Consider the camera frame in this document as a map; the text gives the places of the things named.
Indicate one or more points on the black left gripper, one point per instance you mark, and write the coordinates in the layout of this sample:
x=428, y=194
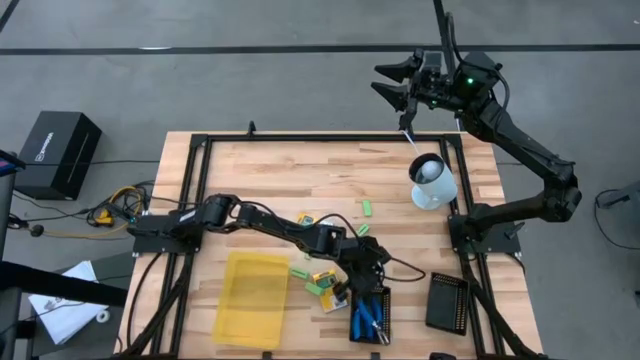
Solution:
x=365, y=265

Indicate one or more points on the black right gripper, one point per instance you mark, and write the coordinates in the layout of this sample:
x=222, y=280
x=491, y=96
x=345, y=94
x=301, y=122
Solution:
x=435, y=92

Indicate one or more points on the yellow green crayon box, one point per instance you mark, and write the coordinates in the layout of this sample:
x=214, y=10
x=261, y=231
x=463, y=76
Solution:
x=305, y=220
x=330, y=302
x=325, y=280

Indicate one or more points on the black mesh basket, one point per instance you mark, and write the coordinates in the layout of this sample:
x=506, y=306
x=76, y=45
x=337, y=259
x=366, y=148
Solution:
x=446, y=305
x=388, y=312

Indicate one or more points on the yellow translucent plastic tray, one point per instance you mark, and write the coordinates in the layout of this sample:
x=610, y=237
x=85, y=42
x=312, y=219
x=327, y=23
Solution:
x=250, y=310

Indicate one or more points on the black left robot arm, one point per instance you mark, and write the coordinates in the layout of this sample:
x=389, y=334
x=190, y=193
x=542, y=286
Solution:
x=280, y=225

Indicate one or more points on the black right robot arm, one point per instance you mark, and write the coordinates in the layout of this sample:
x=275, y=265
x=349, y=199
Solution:
x=520, y=145

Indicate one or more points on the white desk lamp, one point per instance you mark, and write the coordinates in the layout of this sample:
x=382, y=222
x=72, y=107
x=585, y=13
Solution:
x=440, y=187

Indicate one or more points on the dark grey desk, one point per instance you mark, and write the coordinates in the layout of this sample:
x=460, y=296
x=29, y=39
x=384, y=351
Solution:
x=117, y=270

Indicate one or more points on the white tape roll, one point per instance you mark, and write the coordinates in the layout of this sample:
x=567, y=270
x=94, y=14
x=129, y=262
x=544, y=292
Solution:
x=98, y=316

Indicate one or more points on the white paper sheets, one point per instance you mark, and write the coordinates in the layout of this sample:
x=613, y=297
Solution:
x=65, y=315

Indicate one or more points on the black cardboard box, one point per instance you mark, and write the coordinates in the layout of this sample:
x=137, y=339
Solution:
x=57, y=155

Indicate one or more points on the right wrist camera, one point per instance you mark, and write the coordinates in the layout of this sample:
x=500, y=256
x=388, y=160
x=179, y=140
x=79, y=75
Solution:
x=433, y=62

